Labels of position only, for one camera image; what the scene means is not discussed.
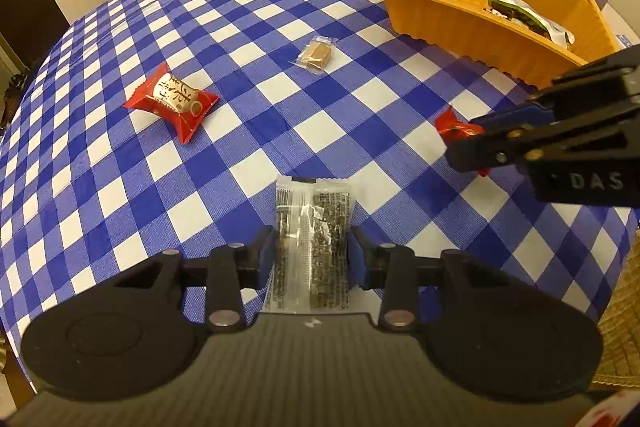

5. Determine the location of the silver foil pouch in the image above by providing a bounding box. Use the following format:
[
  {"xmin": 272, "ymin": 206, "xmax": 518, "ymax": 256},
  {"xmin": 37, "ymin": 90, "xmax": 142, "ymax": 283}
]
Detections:
[{"xmin": 487, "ymin": 0, "xmax": 576, "ymax": 50}]

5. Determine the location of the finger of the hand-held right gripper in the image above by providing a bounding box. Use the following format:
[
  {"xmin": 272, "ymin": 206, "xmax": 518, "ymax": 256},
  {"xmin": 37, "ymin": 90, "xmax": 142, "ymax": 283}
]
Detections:
[
  {"xmin": 466, "ymin": 52, "xmax": 640, "ymax": 132},
  {"xmin": 444, "ymin": 107, "xmax": 640, "ymax": 171}
]

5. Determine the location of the tan woven seat cushion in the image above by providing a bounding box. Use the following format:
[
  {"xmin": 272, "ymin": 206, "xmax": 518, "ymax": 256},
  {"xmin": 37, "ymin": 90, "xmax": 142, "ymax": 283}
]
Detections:
[{"xmin": 590, "ymin": 227, "xmax": 640, "ymax": 383}]

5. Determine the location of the red white snack packet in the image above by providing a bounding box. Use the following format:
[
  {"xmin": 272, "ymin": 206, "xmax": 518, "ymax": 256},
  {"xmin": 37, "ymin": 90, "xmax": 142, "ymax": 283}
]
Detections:
[{"xmin": 123, "ymin": 62, "xmax": 221, "ymax": 145}]

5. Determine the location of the orange plastic tray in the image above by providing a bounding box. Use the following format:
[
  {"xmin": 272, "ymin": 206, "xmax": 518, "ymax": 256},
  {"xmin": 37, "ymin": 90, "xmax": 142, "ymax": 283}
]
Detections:
[{"xmin": 358, "ymin": 0, "xmax": 621, "ymax": 90}]

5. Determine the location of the brown candy in clear wrapper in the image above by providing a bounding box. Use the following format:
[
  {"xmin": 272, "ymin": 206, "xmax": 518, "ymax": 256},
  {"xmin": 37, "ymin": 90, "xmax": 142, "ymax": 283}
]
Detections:
[{"xmin": 291, "ymin": 34, "xmax": 337, "ymax": 74}]

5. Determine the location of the blue white checkered tablecloth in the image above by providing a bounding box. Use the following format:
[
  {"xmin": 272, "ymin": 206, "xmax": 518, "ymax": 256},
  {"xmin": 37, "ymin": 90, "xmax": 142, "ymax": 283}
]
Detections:
[{"xmin": 0, "ymin": 0, "xmax": 640, "ymax": 408}]

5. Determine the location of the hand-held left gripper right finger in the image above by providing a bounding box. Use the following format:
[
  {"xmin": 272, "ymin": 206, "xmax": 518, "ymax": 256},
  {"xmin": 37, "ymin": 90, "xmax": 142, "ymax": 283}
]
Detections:
[{"xmin": 349, "ymin": 227, "xmax": 531, "ymax": 333}]

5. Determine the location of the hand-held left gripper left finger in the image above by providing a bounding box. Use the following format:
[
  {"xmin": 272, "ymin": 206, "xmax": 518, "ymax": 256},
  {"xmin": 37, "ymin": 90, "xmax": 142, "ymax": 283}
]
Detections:
[{"xmin": 100, "ymin": 226, "xmax": 277, "ymax": 334}]

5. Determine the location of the bright red snack packet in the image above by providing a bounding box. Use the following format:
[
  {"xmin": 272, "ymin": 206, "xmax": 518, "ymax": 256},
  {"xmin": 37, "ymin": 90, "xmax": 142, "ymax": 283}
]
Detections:
[{"xmin": 434, "ymin": 106, "xmax": 493, "ymax": 178}]

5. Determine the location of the clear dark seaweed packet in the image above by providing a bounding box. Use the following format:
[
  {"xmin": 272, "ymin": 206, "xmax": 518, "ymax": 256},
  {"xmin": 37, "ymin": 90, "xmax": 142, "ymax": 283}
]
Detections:
[{"xmin": 262, "ymin": 174, "xmax": 356, "ymax": 314}]

